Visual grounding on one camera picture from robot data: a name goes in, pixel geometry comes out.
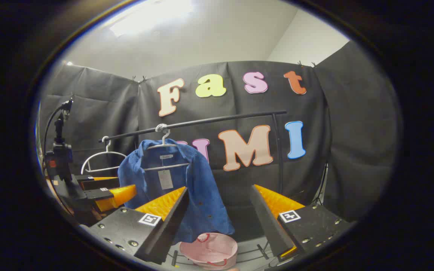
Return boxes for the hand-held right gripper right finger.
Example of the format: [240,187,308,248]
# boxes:
[249,184,353,263]

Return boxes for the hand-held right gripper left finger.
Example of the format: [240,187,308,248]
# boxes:
[87,186,189,265]

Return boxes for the blue shirt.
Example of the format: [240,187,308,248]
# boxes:
[118,139,235,245]

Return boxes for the pink laundry hamper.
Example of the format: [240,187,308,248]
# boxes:
[179,232,238,268]

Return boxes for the white clothes hanger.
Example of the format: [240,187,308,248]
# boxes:
[143,123,192,172]
[81,136,127,174]

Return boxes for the black clothes rack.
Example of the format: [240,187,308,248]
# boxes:
[99,110,288,196]

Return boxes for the black backdrop stand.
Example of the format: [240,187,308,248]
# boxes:
[312,162,329,207]

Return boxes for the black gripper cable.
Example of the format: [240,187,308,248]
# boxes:
[43,99,73,155]

